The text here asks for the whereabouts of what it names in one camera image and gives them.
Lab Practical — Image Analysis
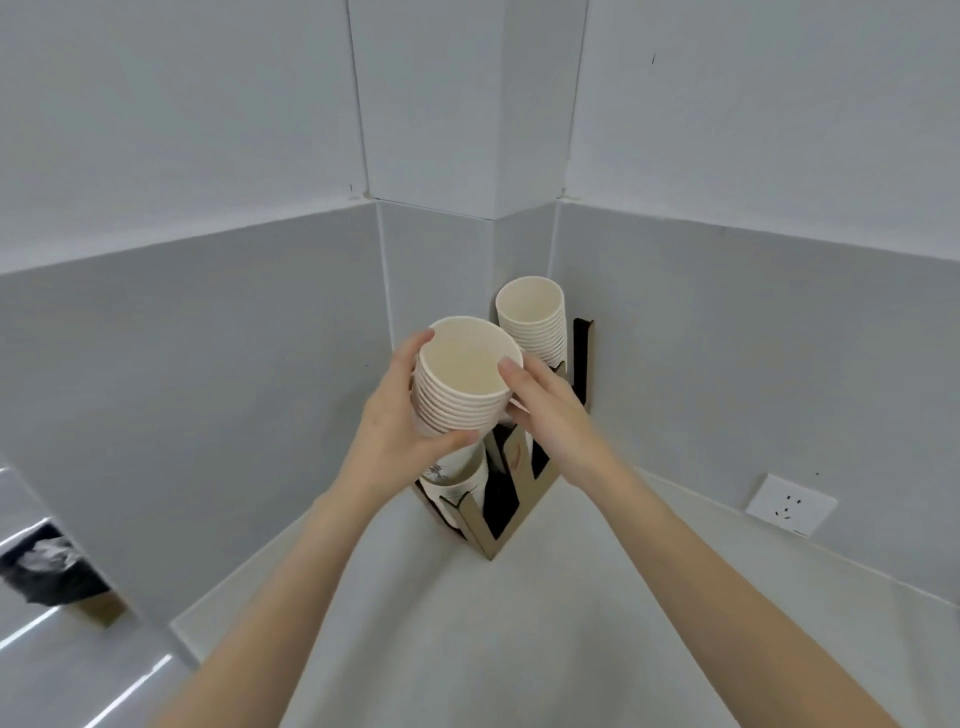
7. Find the person's right hand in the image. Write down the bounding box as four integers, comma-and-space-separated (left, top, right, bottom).
497, 352, 633, 492

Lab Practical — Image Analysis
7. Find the person's left hand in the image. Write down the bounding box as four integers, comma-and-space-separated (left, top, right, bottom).
333, 328, 483, 517

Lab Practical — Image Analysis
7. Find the person's right forearm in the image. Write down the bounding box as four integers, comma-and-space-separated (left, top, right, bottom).
566, 457, 903, 728

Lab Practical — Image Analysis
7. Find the person's left forearm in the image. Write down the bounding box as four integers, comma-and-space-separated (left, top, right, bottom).
150, 483, 402, 728

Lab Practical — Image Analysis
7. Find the stack of white paper cups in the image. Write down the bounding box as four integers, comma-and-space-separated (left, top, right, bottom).
494, 275, 568, 369

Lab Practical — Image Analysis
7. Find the brown cardboard cup holder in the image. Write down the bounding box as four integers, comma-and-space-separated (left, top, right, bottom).
412, 318, 598, 563

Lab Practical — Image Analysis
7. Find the white printed paper cup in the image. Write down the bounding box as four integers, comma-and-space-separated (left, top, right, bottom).
420, 468, 489, 528

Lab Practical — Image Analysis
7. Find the bin with black bag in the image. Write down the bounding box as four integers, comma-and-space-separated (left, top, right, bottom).
0, 522, 127, 630

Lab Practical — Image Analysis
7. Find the white wall socket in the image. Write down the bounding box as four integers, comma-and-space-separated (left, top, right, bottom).
744, 471, 840, 539

